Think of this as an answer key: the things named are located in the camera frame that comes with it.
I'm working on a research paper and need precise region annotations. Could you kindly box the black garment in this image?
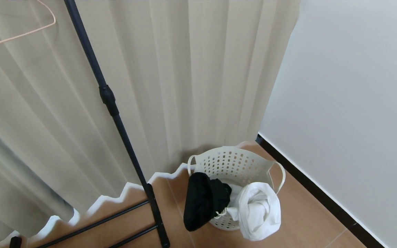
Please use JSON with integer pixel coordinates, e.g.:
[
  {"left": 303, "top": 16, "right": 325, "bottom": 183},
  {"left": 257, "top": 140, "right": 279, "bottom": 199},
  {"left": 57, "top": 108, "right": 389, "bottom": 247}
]
[{"left": 183, "top": 172, "right": 232, "bottom": 232}]

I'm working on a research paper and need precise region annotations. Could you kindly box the pink clothes hanger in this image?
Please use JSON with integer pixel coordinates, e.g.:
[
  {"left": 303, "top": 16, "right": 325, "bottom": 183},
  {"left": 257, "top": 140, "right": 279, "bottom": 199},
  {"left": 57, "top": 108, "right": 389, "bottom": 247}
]
[{"left": 0, "top": 0, "right": 56, "bottom": 51}]

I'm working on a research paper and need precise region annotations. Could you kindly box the white printed T-shirt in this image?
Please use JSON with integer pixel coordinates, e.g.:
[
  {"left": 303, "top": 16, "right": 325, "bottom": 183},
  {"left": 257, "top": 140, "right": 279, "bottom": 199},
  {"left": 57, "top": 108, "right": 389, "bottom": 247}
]
[{"left": 226, "top": 182, "right": 282, "bottom": 241}]

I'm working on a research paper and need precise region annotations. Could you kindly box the black clothes rack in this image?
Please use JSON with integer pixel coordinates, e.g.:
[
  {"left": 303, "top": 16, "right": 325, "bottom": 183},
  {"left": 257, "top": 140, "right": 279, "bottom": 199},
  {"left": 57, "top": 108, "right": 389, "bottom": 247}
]
[{"left": 10, "top": 0, "right": 170, "bottom": 248}]

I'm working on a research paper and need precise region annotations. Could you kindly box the white laundry basket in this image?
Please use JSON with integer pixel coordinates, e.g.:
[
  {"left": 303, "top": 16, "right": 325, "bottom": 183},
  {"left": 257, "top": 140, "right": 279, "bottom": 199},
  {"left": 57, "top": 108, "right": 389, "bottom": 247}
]
[{"left": 187, "top": 146, "right": 286, "bottom": 231}]

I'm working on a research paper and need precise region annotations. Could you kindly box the beige curtain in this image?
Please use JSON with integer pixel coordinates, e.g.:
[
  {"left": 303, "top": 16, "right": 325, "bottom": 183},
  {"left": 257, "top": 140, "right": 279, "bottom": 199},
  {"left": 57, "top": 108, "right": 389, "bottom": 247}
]
[{"left": 0, "top": 0, "right": 301, "bottom": 241}]

